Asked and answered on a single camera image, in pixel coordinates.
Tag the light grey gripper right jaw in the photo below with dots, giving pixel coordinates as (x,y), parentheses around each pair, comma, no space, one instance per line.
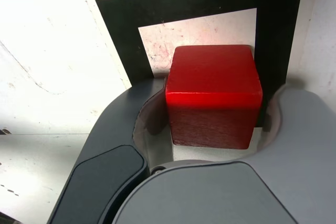
(223,195)

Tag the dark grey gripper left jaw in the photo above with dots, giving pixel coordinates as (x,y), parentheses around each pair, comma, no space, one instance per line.
(105,155)

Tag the red cube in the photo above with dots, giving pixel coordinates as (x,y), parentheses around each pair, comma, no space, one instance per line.
(212,87)

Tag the black tape square outline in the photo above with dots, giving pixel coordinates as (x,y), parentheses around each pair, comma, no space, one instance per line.
(118,24)

